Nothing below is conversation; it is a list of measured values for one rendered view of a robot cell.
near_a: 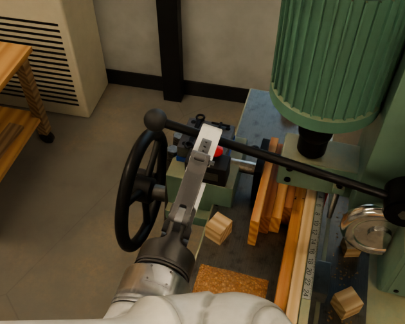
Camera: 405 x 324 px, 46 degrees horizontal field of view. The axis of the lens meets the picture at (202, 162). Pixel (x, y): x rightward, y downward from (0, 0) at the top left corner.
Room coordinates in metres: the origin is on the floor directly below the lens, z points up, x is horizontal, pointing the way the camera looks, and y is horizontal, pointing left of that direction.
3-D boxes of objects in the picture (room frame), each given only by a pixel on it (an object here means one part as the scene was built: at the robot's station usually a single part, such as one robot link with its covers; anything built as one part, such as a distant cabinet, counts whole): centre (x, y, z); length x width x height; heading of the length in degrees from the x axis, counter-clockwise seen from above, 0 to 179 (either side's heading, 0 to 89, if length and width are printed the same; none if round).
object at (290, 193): (0.60, -0.18, 0.93); 0.18 x 0.02 x 0.06; 164
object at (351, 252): (0.52, -0.31, 0.82); 0.03 x 0.03 x 0.03; 2
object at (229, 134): (0.64, -0.01, 0.99); 0.13 x 0.11 x 0.06; 164
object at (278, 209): (0.59, -0.16, 0.92); 0.19 x 0.02 x 0.05; 164
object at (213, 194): (0.64, -0.01, 0.91); 0.15 x 0.14 x 0.09; 164
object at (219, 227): (0.49, -0.03, 0.92); 0.04 x 0.03 x 0.04; 143
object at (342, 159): (0.57, -0.21, 1.00); 0.14 x 0.07 x 0.09; 74
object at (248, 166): (0.62, -0.09, 0.95); 0.09 x 0.07 x 0.09; 164
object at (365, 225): (0.43, -0.29, 1.02); 0.12 x 0.03 x 0.12; 74
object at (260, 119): (0.62, -0.09, 0.87); 0.61 x 0.30 x 0.06; 164
